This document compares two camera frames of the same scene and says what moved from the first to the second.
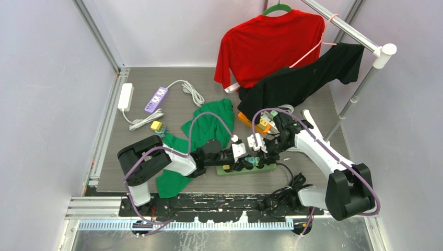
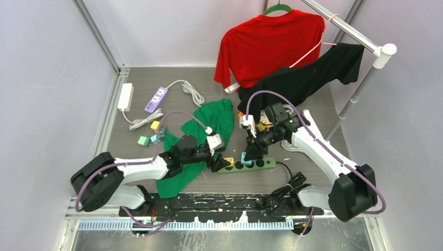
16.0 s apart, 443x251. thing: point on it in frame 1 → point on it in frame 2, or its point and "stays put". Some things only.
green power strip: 267,168 stays put
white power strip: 126,97 stays put
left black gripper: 241,163 → 218,163
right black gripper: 268,158 → 253,152
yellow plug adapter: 156,125 stays put
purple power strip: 156,100 stays put
